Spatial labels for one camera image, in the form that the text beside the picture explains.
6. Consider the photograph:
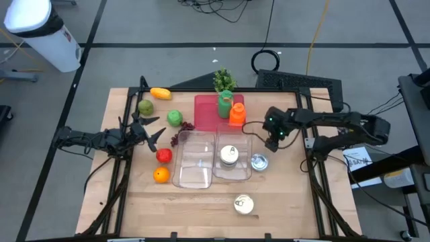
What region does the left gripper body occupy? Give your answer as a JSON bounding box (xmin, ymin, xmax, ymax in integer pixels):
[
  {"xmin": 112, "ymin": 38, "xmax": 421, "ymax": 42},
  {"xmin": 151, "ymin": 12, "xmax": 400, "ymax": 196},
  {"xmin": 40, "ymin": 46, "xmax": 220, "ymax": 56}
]
[{"xmin": 126, "ymin": 115, "xmax": 151, "ymax": 146}]

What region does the black floor object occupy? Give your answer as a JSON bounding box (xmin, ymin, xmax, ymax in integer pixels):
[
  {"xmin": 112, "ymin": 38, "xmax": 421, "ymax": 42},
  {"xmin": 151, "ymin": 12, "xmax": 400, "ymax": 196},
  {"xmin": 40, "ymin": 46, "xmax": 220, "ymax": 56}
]
[{"xmin": 0, "ymin": 104, "xmax": 14, "ymax": 122}]

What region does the green pear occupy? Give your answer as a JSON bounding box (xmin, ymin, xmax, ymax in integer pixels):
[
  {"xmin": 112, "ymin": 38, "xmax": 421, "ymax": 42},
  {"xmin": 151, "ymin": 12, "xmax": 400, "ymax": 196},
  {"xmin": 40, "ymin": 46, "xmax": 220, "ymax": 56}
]
[{"xmin": 138, "ymin": 99, "xmax": 155, "ymax": 116}]

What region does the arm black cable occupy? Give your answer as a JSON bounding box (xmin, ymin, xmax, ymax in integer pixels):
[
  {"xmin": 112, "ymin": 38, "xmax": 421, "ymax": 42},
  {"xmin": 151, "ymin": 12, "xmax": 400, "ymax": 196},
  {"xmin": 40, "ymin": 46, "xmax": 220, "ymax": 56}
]
[
  {"xmin": 83, "ymin": 156, "xmax": 114, "ymax": 194},
  {"xmin": 241, "ymin": 120, "xmax": 303, "ymax": 151}
]

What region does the black cart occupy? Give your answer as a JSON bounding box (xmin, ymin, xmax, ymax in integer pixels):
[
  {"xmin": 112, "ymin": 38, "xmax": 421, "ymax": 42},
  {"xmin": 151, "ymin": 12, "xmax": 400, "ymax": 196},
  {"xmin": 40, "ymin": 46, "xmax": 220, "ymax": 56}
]
[{"xmin": 398, "ymin": 69, "xmax": 430, "ymax": 169}]

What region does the Wild Planet tin can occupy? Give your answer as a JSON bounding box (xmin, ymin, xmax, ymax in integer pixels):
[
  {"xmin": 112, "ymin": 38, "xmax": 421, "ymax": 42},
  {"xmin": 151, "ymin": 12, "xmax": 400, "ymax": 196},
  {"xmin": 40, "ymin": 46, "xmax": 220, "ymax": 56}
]
[{"xmin": 233, "ymin": 194, "xmax": 255, "ymax": 215}]

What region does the black floor cable bundle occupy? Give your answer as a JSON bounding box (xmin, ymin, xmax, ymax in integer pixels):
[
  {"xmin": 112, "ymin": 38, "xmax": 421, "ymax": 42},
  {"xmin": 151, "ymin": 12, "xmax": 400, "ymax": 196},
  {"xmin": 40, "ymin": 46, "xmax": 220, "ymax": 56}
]
[{"xmin": 177, "ymin": 0, "xmax": 251, "ymax": 24}]

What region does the white paper sign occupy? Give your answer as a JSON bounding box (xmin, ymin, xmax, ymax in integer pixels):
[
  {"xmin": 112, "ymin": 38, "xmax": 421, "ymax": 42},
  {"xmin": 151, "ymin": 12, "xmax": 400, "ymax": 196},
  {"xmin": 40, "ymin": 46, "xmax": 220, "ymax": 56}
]
[{"xmin": 342, "ymin": 146, "xmax": 373, "ymax": 169}]

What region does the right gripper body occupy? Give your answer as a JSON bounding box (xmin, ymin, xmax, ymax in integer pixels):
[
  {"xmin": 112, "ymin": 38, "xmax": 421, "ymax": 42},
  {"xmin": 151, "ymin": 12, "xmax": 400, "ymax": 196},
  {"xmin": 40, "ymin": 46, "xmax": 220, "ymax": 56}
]
[{"xmin": 263, "ymin": 106, "xmax": 293, "ymax": 141}]

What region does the grey stand base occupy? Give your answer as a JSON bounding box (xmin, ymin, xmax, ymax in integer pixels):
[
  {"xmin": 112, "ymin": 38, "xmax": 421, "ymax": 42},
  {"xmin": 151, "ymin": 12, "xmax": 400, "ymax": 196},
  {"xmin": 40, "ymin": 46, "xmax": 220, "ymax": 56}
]
[{"xmin": 0, "ymin": 69, "xmax": 38, "ymax": 84}]

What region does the green apple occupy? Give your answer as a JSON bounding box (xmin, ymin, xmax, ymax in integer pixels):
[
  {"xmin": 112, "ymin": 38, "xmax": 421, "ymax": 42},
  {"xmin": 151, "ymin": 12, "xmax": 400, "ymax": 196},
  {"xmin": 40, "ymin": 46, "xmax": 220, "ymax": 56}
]
[{"xmin": 167, "ymin": 110, "xmax": 184, "ymax": 128}]

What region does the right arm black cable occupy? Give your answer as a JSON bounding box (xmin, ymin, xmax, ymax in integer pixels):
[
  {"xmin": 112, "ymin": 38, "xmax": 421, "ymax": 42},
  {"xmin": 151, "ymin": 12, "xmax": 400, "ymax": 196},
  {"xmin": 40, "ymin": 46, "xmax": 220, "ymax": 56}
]
[{"xmin": 241, "ymin": 120, "xmax": 303, "ymax": 151}]

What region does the black aluminium table frame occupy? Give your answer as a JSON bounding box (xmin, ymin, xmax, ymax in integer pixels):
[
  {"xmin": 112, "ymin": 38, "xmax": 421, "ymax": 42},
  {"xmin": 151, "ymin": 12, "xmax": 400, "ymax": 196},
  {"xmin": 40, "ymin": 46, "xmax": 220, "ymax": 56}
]
[{"xmin": 75, "ymin": 75, "xmax": 363, "ymax": 240}]

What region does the pink plastic tray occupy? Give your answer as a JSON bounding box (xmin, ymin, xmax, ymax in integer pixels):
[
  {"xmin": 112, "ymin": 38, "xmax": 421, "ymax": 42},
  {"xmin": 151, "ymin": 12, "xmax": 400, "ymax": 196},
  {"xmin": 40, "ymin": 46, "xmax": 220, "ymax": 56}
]
[{"xmin": 193, "ymin": 94, "xmax": 245, "ymax": 132}]

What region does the small green potted plant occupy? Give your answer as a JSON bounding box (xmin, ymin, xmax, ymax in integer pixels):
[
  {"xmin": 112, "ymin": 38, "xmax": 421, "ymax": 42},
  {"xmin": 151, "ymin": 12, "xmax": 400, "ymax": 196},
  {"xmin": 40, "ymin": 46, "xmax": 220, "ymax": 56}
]
[{"xmin": 213, "ymin": 67, "xmax": 238, "ymax": 93}]

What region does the dark red grape bunch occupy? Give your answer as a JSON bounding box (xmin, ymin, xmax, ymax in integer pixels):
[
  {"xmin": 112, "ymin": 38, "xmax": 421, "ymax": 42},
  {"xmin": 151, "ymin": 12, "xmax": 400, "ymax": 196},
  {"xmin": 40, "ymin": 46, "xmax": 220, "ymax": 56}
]
[{"xmin": 170, "ymin": 121, "xmax": 196, "ymax": 148}]

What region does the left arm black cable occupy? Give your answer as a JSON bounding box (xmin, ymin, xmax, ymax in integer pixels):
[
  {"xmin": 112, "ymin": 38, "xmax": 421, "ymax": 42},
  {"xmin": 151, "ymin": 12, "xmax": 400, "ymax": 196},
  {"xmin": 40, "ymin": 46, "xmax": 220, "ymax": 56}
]
[{"xmin": 83, "ymin": 156, "xmax": 114, "ymax": 194}]

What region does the orange fruit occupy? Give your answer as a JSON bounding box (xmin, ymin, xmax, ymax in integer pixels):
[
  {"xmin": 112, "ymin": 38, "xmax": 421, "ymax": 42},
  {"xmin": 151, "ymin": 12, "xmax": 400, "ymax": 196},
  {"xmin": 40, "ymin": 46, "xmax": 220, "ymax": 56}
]
[{"xmin": 153, "ymin": 166, "xmax": 171, "ymax": 184}]

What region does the yellow mango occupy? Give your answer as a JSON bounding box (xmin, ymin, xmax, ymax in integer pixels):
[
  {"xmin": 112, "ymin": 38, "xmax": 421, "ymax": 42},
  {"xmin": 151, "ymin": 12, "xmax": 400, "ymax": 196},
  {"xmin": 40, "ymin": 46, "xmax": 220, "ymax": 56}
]
[{"xmin": 150, "ymin": 87, "xmax": 173, "ymax": 101}]

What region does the white plastic container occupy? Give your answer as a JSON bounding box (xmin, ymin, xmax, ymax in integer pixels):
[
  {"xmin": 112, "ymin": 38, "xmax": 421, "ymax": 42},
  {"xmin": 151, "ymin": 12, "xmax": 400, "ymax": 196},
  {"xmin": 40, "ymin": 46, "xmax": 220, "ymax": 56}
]
[{"xmin": 382, "ymin": 167, "xmax": 416, "ymax": 189}]

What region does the gold lid tin can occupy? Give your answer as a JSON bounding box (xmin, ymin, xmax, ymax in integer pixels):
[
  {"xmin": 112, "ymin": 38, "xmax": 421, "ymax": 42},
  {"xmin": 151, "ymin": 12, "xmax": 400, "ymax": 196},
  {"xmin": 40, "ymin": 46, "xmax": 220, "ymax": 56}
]
[{"xmin": 220, "ymin": 145, "xmax": 240, "ymax": 165}]

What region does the yellow cable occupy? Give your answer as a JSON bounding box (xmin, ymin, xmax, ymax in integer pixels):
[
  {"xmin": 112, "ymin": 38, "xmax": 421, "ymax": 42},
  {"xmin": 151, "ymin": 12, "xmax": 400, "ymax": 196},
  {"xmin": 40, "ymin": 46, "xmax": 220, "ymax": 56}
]
[
  {"xmin": 0, "ymin": 28, "xmax": 44, "ymax": 73},
  {"xmin": 304, "ymin": 0, "xmax": 332, "ymax": 75}
]

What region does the black perforated case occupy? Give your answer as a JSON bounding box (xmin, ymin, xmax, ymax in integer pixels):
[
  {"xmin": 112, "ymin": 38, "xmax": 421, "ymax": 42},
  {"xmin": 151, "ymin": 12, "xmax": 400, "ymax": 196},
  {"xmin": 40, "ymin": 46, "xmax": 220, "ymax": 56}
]
[{"xmin": 255, "ymin": 69, "xmax": 344, "ymax": 114}]

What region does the coiled black floor cable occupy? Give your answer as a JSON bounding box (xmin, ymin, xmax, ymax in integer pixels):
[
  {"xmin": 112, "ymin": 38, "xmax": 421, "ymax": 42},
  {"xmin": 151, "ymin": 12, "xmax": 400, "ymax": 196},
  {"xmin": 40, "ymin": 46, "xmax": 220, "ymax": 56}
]
[{"xmin": 251, "ymin": 49, "xmax": 281, "ymax": 75}]

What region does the orange plastic bottle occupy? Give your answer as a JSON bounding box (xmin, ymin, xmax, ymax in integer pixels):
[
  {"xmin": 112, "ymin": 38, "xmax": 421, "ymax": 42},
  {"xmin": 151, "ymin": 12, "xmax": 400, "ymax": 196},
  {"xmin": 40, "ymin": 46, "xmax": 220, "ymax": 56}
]
[{"xmin": 228, "ymin": 102, "xmax": 247, "ymax": 128}]

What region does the green plastic bottle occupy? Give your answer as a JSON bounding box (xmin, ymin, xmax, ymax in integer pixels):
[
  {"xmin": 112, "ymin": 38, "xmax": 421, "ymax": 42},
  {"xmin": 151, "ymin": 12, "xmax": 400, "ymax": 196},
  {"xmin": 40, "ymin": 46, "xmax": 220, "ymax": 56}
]
[{"xmin": 217, "ymin": 89, "xmax": 235, "ymax": 119}]

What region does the red apple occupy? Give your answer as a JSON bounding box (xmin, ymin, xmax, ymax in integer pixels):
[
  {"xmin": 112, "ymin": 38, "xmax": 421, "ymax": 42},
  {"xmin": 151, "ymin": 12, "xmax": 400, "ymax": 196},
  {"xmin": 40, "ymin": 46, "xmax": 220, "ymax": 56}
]
[{"xmin": 155, "ymin": 148, "xmax": 173, "ymax": 164}]

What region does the white trash can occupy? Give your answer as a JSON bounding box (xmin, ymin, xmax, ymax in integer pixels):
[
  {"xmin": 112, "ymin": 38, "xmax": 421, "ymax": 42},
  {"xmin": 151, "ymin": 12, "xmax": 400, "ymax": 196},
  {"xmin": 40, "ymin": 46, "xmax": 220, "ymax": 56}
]
[{"xmin": 3, "ymin": 0, "xmax": 83, "ymax": 73}]

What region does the clear plastic bin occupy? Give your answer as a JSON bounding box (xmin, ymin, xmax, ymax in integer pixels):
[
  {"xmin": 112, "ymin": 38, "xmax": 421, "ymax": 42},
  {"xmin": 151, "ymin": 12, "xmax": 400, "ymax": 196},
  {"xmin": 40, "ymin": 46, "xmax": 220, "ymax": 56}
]
[
  {"xmin": 212, "ymin": 122, "xmax": 253, "ymax": 182},
  {"xmin": 171, "ymin": 130, "xmax": 216, "ymax": 190}
]

